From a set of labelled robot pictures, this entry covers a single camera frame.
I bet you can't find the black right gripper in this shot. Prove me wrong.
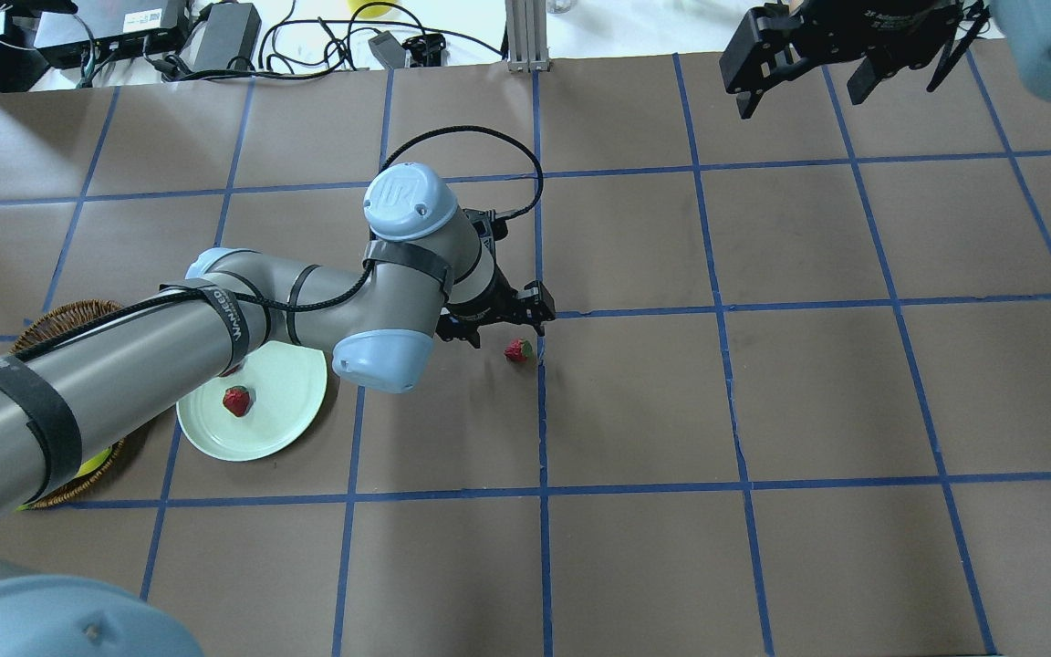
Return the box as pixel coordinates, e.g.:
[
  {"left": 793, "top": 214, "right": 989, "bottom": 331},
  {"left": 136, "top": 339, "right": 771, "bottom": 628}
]
[{"left": 719, "top": 1, "right": 990, "bottom": 120}]

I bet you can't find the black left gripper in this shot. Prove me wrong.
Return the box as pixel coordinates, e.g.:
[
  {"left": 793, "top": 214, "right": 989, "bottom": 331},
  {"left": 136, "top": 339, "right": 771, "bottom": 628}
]
[{"left": 435, "top": 267, "right": 557, "bottom": 349}]

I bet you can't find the red strawberry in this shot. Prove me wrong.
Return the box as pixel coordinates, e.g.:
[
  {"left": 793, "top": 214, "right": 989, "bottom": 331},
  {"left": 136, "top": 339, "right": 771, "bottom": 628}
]
[
  {"left": 221, "top": 384, "right": 254, "bottom": 417},
  {"left": 502, "top": 338, "right": 536, "bottom": 363}
]

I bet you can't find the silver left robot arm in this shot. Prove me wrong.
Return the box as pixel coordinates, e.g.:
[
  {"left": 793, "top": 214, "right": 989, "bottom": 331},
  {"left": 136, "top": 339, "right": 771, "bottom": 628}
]
[{"left": 0, "top": 162, "right": 556, "bottom": 656}]

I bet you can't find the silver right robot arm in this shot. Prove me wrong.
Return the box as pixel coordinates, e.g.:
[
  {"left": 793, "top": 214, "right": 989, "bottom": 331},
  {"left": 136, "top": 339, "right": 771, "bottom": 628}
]
[{"left": 719, "top": 1, "right": 1051, "bottom": 120}]

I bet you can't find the light green plate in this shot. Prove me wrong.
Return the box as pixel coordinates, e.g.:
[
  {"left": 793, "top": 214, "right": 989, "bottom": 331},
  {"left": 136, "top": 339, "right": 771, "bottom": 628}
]
[{"left": 176, "top": 341, "right": 328, "bottom": 461}]

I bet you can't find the black power brick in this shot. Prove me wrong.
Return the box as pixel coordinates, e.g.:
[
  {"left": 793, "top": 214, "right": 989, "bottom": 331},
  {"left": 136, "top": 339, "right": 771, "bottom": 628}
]
[{"left": 193, "top": 3, "right": 260, "bottom": 70}]

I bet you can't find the yellow banana bunch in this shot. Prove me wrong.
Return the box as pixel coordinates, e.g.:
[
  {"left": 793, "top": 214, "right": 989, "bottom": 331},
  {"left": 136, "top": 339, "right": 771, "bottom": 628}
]
[{"left": 16, "top": 440, "right": 124, "bottom": 512}]

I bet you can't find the woven wicker fruit basket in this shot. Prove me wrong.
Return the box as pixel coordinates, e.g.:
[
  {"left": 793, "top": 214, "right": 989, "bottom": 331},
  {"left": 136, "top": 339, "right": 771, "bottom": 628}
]
[{"left": 11, "top": 299, "right": 122, "bottom": 504}]

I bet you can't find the aluminium frame post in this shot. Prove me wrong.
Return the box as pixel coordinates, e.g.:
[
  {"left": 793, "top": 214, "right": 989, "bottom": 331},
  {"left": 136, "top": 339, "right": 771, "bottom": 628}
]
[{"left": 504, "top": 1, "right": 551, "bottom": 71}]

